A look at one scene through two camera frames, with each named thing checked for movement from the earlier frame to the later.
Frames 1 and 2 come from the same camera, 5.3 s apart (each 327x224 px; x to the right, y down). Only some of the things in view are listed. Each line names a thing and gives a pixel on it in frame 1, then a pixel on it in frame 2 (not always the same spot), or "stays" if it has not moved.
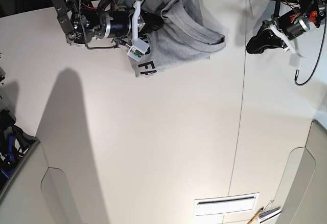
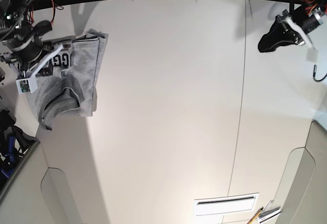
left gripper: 123,24 -> 33,56
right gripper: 288,26 -> 300,22
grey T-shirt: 184,40 -> 71,89
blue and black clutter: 15,142 stays
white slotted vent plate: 226,204 stays
